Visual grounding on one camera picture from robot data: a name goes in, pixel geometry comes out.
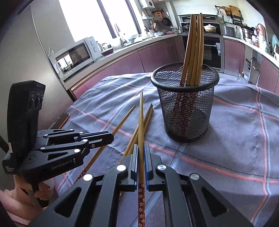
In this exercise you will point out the black mesh utensil cup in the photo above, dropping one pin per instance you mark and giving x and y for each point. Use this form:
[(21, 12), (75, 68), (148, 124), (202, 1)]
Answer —
[(186, 110)]

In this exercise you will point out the left hand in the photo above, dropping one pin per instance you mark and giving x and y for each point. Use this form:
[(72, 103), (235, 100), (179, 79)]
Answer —
[(18, 205)]

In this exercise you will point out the steel pot on counter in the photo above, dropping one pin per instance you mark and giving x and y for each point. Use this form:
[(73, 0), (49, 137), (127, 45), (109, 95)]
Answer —
[(247, 33)]

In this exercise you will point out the black range hood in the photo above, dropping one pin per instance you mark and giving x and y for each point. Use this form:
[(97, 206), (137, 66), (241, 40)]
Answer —
[(206, 18)]

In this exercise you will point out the black lidded pot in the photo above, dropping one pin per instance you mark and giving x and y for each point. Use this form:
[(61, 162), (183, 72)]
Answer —
[(185, 27)]

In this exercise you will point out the wooden chopstick in cup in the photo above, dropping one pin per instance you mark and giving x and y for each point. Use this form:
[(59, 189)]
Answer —
[(196, 54), (188, 81), (201, 51)]

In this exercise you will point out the white microwave oven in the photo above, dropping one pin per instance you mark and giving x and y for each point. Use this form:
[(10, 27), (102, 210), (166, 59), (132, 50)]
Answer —
[(75, 57)]

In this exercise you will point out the wooden cutting board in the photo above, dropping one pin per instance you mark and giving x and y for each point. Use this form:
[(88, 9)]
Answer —
[(235, 11)]

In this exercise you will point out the blue plaid tablecloth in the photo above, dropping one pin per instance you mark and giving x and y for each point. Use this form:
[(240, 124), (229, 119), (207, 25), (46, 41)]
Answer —
[(238, 155)]

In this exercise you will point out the black built-in oven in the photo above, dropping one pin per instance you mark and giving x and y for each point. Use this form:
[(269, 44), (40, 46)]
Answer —
[(214, 52)]

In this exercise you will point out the black hanging pan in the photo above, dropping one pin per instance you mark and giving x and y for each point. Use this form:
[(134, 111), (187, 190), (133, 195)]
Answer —
[(166, 21)]

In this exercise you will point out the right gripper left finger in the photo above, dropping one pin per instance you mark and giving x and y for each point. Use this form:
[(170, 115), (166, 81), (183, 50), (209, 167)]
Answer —
[(121, 178)]

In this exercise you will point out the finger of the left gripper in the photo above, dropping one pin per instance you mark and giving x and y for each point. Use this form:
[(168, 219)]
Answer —
[(105, 140), (91, 135)]

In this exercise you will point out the pink kettle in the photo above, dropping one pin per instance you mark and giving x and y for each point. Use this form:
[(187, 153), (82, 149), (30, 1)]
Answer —
[(261, 31)]

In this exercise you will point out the white water heater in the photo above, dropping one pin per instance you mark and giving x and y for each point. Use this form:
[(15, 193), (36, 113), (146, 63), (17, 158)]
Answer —
[(147, 4)]

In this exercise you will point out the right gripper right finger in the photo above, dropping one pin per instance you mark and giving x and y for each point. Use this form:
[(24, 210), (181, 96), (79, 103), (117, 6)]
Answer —
[(162, 178)]

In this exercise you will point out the white ceramic pot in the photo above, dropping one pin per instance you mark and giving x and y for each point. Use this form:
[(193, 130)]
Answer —
[(210, 28)]

